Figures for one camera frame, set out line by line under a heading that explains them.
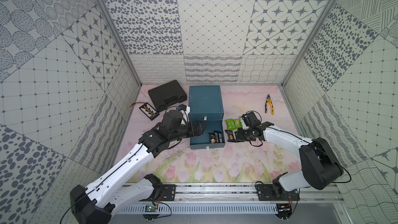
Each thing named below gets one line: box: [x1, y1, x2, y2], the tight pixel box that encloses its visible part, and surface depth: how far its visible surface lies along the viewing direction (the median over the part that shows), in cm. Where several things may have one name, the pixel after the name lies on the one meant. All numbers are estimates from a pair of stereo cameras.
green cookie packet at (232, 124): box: [224, 116, 243, 131], surface depth 100 cm
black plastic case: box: [147, 79, 188, 112], surface depth 113 cm
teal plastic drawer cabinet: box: [188, 85, 224, 133], surface depth 84 cm
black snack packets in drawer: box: [207, 130, 223, 144], surface depth 85 cm
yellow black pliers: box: [264, 93, 275, 115], surface depth 109 cm
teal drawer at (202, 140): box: [189, 120, 226, 149], surface depth 84 cm
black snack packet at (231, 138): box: [224, 129, 236, 143], surface depth 94 cm
